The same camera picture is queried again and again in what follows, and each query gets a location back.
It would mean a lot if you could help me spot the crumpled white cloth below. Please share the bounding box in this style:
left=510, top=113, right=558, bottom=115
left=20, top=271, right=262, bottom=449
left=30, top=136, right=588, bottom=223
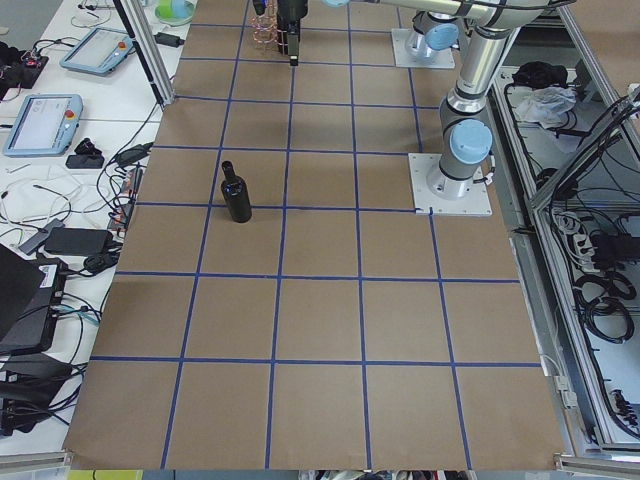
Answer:
left=514, top=86, right=576, bottom=128

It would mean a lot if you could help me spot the teach pendant tablet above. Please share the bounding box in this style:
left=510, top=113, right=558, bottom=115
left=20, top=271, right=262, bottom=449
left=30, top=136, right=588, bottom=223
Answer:
left=60, top=27, right=133, bottom=76
left=3, top=94, right=84, bottom=158

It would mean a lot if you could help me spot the aluminium side frame rail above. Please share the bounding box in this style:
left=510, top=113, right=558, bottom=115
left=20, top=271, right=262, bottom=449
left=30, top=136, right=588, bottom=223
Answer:
left=492, top=1, right=639, bottom=479

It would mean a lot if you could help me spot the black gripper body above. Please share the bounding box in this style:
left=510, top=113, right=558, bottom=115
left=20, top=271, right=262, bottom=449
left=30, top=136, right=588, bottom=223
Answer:
left=277, top=0, right=306, bottom=56

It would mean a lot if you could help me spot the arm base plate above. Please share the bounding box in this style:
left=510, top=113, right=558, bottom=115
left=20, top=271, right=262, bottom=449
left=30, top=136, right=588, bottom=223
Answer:
left=408, top=153, right=492, bottom=217
left=391, top=27, right=457, bottom=70

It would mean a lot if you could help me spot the dark glass wine bottle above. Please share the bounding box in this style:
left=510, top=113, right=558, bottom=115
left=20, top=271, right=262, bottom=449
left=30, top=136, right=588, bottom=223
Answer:
left=221, top=161, right=252, bottom=223

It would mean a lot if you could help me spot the far teach pendant tablet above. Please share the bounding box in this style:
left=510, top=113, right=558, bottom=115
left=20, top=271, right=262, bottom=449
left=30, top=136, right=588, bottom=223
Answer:
left=60, top=27, right=133, bottom=76

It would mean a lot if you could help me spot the near teach pendant tablet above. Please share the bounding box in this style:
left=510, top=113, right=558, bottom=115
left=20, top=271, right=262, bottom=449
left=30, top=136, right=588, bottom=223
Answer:
left=3, top=94, right=84, bottom=158

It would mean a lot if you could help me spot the copper wire wine basket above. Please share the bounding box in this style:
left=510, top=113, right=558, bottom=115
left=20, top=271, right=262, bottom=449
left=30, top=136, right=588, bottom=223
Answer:
left=250, top=0, right=279, bottom=51

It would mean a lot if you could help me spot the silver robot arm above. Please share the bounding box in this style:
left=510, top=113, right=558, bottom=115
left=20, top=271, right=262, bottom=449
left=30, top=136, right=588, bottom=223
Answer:
left=391, top=1, right=566, bottom=200
left=406, top=10, right=459, bottom=60

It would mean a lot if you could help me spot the black power adapter brick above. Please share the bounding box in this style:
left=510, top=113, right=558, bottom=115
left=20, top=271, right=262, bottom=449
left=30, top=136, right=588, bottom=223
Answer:
left=44, top=227, right=112, bottom=256

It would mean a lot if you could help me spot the black laptop computer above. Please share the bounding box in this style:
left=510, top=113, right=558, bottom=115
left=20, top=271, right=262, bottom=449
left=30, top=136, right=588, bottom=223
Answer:
left=1, top=246, right=67, bottom=355

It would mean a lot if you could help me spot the aluminium frame post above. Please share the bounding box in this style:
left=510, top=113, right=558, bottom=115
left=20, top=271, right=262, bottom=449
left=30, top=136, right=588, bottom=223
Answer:
left=113, top=0, right=175, bottom=108

